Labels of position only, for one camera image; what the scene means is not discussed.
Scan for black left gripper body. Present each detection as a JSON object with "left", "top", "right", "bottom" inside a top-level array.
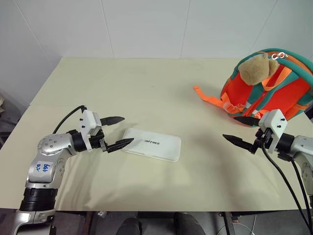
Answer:
[{"left": 88, "top": 128, "right": 110, "bottom": 154}]

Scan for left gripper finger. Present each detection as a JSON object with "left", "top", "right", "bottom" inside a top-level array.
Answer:
[
  {"left": 100, "top": 116, "right": 125, "bottom": 127},
  {"left": 107, "top": 138, "right": 135, "bottom": 154}
]

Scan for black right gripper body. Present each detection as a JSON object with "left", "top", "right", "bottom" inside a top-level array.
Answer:
[{"left": 249, "top": 127, "right": 273, "bottom": 155}]

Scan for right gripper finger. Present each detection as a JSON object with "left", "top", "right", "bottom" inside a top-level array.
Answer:
[
  {"left": 222, "top": 134, "right": 256, "bottom": 154},
  {"left": 234, "top": 116, "right": 261, "bottom": 128}
]

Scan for white rectangular box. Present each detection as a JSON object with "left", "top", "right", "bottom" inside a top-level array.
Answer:
[{"left": 121, "top": 127, "right": 182, "bottom": 162}]

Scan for orange and teal backpack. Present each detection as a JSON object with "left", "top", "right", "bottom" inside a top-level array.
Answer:
[{"left": 193, "top": 48, "right": 313, "bottom": 122}]

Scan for tan plush toy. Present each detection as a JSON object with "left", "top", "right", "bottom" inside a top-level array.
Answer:
[{"left": 238, "top": 52, "right": 279, "bottom": 86}]

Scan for white sticker blue writing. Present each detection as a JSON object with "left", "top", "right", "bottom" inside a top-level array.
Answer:
[{"left": 33, "top": 160, "right": 55, "bottom": 180}]

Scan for dark rounded shape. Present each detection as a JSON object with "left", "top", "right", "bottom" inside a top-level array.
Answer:
[
  {"left": 174, "top": 212, "right": 207, "bottom": 235},
  {"left": 116, "top": 216, "right": 143, "bottom": 235}
]

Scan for dark grey cluttered object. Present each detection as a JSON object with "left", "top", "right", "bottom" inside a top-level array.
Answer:
[{"left": 0, "top": 90, "right": 28, "bottom": 150}]

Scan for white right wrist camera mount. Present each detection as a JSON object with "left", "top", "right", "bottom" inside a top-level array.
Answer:
[{"left": 258, "top": 109, "right": 288, "bottom": 151}]

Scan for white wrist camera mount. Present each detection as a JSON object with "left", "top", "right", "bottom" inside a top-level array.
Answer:
[
  {"left": 79, "top": 110, "right": 102, "bottom": 151},
  {"left": 258, "top": 109, "right": 288, "bottom": 151}
]

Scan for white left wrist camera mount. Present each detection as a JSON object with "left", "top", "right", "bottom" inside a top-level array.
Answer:
[{"left": 79, "top": 110, "right": 102, "bottom": 151}]

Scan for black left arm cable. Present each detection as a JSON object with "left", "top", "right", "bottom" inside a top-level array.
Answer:
[{"left": 52, "top": 105, "right": 88, "bottom": 135}]

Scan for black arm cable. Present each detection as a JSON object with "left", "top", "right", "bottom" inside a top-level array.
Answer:
[
  {"left": 260, "top": 141, "right": 310, "bottom": 235},
  {"left": 52, "top": 105, "right": 88, "bottom": 135},
  {"left": 278, "top": 151, "right": 313, "bottom": 232}
]

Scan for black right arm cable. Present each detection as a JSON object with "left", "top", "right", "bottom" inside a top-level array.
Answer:
[
  {"left": 278, "top": 151, "right": 313, "bottom": 232},
  {"left": 260, "top": 141, "right": 310, "bottom": 235}
]

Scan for black table frame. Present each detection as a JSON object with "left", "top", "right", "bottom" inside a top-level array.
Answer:
[{"left": 217, "top": 210, "right": 313, "bottom": 235}]

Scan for thin white floor cable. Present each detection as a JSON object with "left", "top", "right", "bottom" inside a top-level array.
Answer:
[{"left": 217, "top": 219, "right": 256, "bottom": 235}]

